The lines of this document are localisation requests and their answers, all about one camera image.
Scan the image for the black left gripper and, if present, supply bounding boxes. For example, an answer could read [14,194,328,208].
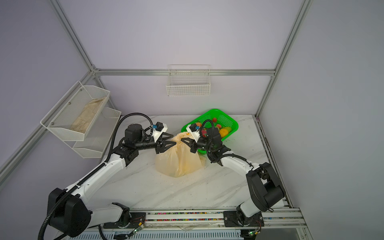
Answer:
[136,132,177,154]

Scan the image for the cream banana print plastic bag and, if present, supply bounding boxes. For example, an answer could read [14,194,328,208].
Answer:
[155,132,206,178]

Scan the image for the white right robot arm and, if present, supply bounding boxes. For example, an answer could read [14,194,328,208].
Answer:
[181,120,286,228]

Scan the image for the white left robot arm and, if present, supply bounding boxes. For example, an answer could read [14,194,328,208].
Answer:
[38,115,176,240]

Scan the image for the small yellow fake orange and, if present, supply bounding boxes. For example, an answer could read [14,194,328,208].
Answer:
[219,128,229,138]

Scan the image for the lower white mesh shelf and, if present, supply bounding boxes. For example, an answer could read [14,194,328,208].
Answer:
[72,107,121,159]

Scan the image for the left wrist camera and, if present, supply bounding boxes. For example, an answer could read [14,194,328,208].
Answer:
[151,122,168,142]

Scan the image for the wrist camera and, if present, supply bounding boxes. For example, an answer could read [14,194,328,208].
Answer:
[151,122,168,142]
[186,123,201,143]

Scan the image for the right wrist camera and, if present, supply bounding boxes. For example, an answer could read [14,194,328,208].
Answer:
[186,123,201,143]

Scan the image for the white wire wall basket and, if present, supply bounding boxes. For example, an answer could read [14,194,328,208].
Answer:
[166,65,211,97]

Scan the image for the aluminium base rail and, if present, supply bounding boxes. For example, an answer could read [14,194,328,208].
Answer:
[53,208,314,240]

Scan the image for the white mesh wall shelf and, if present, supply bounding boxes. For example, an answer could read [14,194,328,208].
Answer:
[40,81,110,142]

